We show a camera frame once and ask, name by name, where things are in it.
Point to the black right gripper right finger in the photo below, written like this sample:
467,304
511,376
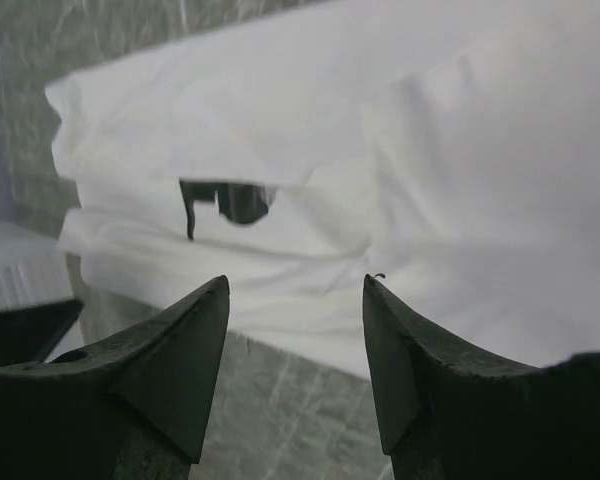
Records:
447,409

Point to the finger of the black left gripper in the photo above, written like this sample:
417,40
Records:
31,334

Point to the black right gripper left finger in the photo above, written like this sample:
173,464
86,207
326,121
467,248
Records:
134,405

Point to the white t shirt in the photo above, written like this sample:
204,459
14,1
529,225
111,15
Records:
452,147

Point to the white plastic basket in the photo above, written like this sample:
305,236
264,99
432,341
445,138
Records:
33,271

